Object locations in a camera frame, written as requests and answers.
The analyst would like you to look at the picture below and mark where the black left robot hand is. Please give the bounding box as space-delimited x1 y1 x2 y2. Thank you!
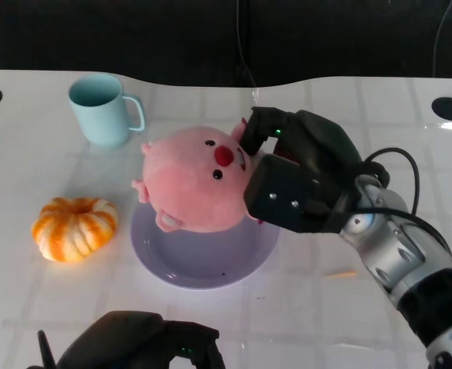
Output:
25 310 227 369

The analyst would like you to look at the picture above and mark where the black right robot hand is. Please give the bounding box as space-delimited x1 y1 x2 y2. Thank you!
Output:
239 106 365 234

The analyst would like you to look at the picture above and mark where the pink plush beaver doll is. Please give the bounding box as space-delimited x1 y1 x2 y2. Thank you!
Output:
131 117 300 234

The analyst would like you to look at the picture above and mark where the lavender plastic plate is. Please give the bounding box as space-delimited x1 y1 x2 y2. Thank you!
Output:
130 201 281 290

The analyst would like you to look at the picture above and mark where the orange white striped pumpkin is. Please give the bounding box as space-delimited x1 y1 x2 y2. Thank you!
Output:
31 197 119 264

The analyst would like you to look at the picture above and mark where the light blue plastic mug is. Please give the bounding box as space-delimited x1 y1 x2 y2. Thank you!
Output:
68 74 147 148

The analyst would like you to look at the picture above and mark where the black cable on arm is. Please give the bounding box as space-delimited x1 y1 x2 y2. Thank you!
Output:
358 148 452 254

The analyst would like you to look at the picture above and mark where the thin black hanging cable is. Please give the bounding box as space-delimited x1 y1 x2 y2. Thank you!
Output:
234 0 258 88
431 0 452 78

